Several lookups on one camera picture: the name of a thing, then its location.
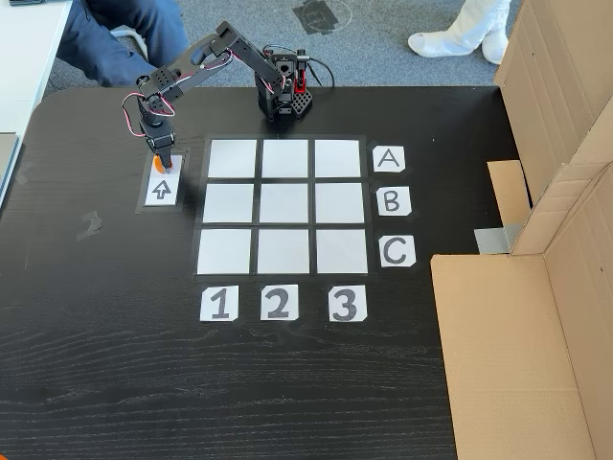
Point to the round orange token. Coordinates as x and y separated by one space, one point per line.
156 165

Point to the white nine-square grid sheet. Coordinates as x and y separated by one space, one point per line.
282 206

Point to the white arrow paper sheet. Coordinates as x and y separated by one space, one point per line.
162 191

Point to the white chair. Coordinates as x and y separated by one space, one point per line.
136 40

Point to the clear tape scraps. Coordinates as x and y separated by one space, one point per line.
91 225

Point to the person in blue trousers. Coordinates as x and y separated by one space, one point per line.
120 43

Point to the white desk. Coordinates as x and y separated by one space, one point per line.
24 57

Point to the paper sheet number 1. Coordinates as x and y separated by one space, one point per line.
219 303

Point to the black and red bar clamp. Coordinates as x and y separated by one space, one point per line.
301 72

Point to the paper sheet number 2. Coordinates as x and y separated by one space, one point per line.
279 302

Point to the black floor tape patch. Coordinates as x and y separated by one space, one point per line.
318 16

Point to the paper sheet letter A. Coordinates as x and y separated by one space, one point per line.
389 159

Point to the paper sheet letter B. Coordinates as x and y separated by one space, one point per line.
393 201

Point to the paper sheet number 3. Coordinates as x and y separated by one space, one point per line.
347 303

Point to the paper sheet letter C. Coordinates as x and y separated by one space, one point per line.
397 251

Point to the person in white trousers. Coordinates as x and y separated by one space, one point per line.
460 33

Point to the brown cardboard box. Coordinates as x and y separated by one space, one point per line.
555 96
517 359

